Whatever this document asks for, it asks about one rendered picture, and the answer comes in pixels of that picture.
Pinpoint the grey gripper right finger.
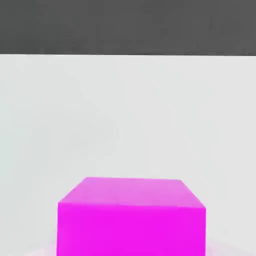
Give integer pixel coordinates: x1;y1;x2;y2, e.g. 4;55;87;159
205;237;248;256

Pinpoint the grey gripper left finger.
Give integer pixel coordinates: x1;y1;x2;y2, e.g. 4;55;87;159
23;243;58;256

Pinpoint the small magenta cube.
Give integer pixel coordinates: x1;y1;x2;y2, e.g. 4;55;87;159
56;176;207;256

